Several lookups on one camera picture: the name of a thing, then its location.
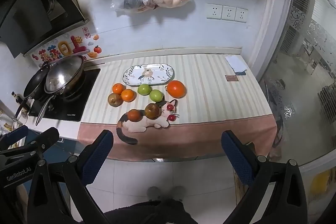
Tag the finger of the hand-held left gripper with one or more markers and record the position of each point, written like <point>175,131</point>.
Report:
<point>15,134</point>
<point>48,136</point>

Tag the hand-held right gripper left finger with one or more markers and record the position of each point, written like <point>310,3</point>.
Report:
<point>96,154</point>

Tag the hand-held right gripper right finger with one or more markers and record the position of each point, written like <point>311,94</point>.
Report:
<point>236,157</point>

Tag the red-green apple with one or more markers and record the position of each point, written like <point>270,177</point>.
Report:
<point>153,110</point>
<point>115,100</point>

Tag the green apple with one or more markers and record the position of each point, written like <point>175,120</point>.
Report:
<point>144,89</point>
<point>156,95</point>

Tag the large orange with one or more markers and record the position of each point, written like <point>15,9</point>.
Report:
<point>176,89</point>

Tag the glass fruit tray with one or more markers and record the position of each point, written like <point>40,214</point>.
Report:
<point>148,74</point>

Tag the dark sauce bottle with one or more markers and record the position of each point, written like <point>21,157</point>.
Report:
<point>17,98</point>

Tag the black induction cooktop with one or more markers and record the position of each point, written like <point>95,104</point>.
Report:
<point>71,106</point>

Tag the black frying pan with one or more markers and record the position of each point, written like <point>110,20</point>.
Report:
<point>34,81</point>

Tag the striped cat print tablecloth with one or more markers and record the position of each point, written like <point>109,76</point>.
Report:
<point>210,98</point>

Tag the stainless steel wok with lid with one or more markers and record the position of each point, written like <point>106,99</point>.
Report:
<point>64,73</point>

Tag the grey slipper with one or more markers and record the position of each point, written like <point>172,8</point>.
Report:
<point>153,193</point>
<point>178,192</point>

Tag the brown square coaster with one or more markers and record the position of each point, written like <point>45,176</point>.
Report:
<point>231,78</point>

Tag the person's dark trousers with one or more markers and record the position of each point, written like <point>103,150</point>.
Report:
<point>149,213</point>

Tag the patterned glass sliding door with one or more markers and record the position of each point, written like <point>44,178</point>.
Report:
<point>304,56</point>

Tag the black range hood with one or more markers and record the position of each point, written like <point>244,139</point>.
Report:
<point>26,11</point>

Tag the colourful wall stickers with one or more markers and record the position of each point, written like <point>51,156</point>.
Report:
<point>69,48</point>

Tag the white wall socket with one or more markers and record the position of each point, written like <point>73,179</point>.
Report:
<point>228,13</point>
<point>241,14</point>
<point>214,11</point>

